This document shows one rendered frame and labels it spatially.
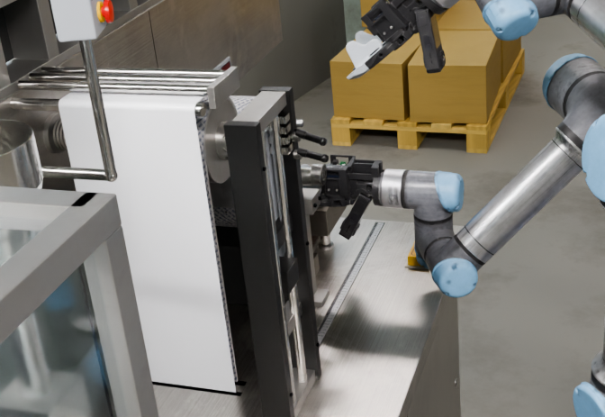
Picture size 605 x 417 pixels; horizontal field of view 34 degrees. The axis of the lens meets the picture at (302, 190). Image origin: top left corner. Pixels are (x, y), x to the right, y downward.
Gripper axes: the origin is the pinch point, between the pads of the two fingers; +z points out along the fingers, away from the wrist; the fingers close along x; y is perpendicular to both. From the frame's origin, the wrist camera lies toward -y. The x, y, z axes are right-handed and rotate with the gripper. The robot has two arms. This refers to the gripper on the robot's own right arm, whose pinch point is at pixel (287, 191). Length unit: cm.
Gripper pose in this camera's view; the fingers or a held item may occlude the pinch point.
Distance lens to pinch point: 199.0
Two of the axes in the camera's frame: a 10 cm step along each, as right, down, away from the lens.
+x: -3.1, 4.3, -8.4
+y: -0.9, -9.0, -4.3
